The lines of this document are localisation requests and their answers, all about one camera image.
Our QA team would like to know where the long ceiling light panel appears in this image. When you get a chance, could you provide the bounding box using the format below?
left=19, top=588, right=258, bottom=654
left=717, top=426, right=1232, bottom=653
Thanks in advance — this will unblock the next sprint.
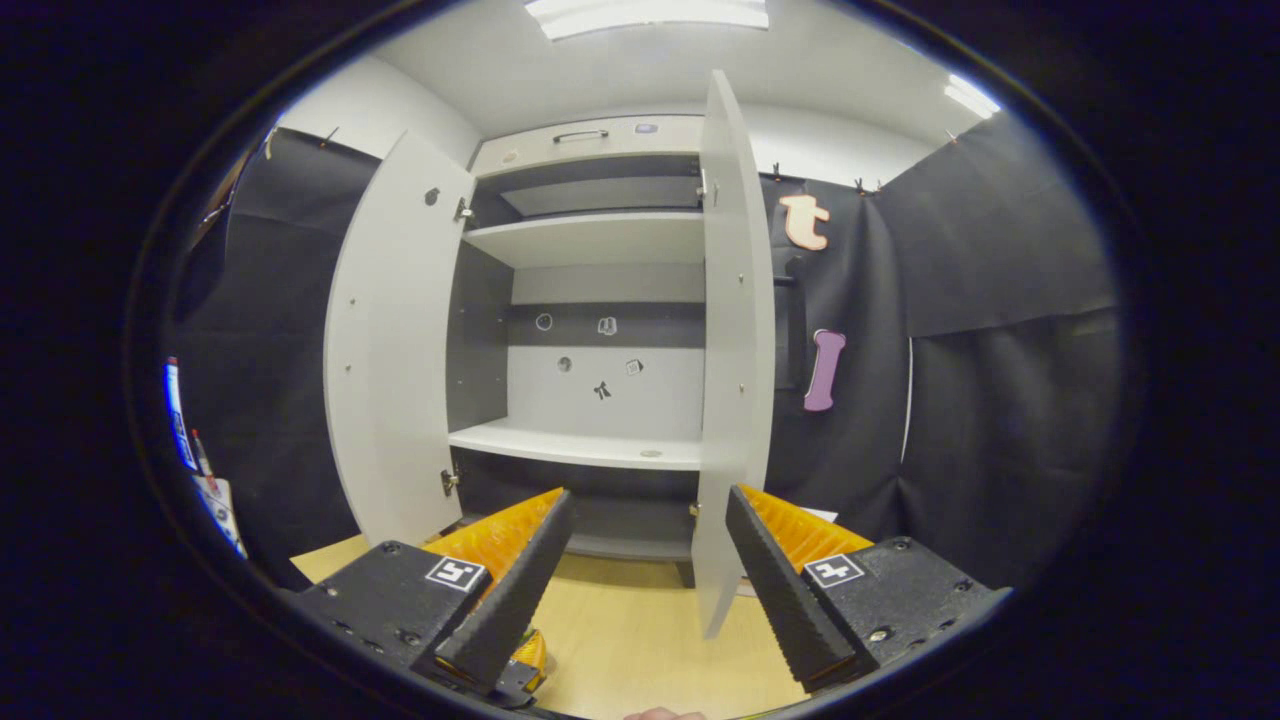
left=525, top=0, right=771, bottom=41

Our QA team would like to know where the grey cabinet door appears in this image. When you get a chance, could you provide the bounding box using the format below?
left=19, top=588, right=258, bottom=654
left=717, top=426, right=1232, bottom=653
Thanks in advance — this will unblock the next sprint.
left=323, top=130, right=477, bottom=549
left=690, top=70, right=777, bottom=639

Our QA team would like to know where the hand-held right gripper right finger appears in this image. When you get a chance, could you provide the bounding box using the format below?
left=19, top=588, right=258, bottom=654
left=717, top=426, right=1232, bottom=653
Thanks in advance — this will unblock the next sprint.
left=725, top=484, right=1013, bottom=695

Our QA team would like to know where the grey wooden cabinet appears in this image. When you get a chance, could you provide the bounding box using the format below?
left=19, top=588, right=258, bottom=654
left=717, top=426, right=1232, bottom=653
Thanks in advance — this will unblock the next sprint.
left=443, top=113, right=707, bottom=591

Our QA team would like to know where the black backdrop cloth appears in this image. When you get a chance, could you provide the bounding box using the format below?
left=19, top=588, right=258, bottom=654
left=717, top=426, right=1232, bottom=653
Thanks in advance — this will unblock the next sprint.
left=165, top=128, right=383, bottom=591
left=755, top=110, right=1126, bottom=591

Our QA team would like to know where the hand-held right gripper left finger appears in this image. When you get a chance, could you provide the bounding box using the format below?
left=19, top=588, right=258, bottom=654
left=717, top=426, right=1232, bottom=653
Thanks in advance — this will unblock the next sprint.
left=283, top=487, right=578, bottom=709

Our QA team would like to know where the black right door handle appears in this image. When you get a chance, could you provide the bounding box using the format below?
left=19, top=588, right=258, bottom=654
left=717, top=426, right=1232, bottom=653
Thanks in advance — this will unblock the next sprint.
left=772, top=258, right=807, bottom=393

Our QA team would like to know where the printed standing banner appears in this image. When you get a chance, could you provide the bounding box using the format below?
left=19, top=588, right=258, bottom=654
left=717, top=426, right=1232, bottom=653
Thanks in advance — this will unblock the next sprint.
left=163, top=358, right=249, bottom=561

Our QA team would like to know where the small ceiling light panel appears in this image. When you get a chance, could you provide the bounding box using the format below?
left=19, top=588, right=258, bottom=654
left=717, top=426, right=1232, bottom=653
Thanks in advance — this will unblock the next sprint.
left=943, top=73, right=1002, bottom=121

